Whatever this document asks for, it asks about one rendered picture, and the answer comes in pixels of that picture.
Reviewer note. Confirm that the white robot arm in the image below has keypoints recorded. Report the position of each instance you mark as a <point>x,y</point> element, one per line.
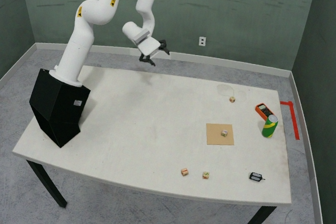
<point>98,12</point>

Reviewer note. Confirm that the green and yellow drink can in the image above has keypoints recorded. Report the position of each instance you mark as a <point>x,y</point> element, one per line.
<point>270,126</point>

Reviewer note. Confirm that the tan square mat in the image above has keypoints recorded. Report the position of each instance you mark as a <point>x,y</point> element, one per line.
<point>214,134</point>

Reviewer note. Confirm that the orange multimeter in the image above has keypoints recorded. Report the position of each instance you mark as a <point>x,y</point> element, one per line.
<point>263,111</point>

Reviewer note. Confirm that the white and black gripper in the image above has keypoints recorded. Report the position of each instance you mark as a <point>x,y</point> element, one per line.
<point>149,47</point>

